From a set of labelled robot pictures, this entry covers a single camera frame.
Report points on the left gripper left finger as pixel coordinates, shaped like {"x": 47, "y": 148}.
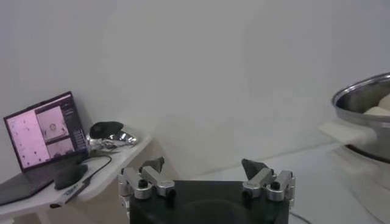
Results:
{"x": 143, "y": 182}

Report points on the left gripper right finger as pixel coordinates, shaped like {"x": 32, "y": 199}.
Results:
{"x": 274, "y": 185}

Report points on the white steamed baozi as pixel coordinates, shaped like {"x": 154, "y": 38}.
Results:
{"x": 376, "y": 112}
{"x": 386, "y": 102}

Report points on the stainless steel steamer basket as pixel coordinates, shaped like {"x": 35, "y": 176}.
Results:
{"x": 377, "y": 137}

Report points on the white side table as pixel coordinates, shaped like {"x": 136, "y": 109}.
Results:
{"x": 122, "y": 161}

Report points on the chrome headset with black visor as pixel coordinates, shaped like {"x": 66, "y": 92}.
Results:
{"x": 106, "y": 129}

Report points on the silver usb hub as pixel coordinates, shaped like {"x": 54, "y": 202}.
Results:
{"x": 71, "y": 191}

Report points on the black computer mouse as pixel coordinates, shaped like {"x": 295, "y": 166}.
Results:
{"x": 70, "y": 176}

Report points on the dark laptop with pink screen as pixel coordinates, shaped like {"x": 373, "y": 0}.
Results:
{"x": 39, "y": 137}

